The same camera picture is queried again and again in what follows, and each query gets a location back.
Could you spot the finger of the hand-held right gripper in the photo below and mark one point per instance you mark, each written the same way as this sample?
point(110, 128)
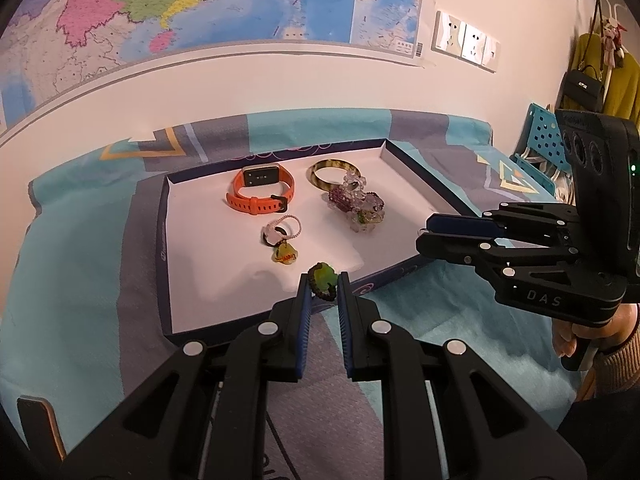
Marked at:
point(450, 251)
point(465, 225)

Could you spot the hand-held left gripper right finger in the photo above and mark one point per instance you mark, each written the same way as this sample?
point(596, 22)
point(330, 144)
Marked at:
point(344, 320)

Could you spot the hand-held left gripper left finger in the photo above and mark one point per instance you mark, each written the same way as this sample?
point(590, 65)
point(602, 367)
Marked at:
point(303, 320)

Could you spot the white tray with dark rim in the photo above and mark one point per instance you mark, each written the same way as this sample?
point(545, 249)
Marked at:
point(210, 260)

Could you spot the person's right forearm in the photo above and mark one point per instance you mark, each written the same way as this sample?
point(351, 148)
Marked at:
point(617, 367)

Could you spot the person's right hand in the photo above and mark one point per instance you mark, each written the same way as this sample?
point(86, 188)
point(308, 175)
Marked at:
point(565, 337)

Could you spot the patterned cloth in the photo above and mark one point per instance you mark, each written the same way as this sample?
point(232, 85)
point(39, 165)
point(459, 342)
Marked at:
point(547, 180)

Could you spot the blue perforated plastic chair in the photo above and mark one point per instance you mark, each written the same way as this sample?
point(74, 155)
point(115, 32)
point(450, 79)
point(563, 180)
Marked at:
point(545, 135)

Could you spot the black handbag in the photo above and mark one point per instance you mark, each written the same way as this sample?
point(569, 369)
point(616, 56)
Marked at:
point(582, 90)

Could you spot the yellow garment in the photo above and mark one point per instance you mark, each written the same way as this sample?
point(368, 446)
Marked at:
point(625, 80)

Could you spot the orange smartwatch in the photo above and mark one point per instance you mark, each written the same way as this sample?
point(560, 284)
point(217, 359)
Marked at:
point(260, 190)

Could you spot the hanging plush toy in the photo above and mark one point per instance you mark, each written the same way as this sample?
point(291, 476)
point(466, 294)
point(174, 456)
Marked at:
point(611, 40)

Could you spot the tortoiseshell bangle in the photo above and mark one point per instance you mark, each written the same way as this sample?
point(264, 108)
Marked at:
point(320, 172)

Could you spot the person's dark clothing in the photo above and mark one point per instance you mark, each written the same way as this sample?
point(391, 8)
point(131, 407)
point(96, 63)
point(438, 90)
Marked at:
point(605, 440)

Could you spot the black board with wooden edge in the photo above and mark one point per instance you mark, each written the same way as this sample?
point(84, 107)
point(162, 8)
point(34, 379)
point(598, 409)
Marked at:
point(40, 425)

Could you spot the white wall socket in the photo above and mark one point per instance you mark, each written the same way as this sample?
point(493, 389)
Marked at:
point(473, 42)
point(448, 32)
point(491, 52)

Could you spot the blue sea wall map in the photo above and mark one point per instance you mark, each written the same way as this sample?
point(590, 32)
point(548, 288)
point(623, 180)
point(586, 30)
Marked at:
point(387, 5)

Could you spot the colourful wall map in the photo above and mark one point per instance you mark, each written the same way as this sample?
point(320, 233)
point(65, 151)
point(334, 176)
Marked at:
point(175, 5)

